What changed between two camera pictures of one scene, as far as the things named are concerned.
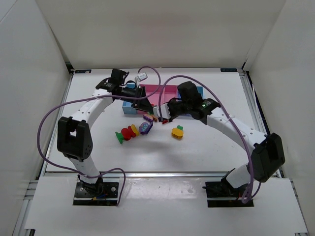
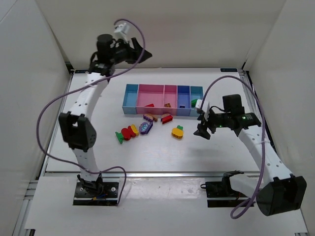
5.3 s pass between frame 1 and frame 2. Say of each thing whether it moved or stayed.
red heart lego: stayed
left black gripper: moved
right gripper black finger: moved
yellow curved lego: stayed
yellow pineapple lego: stayed
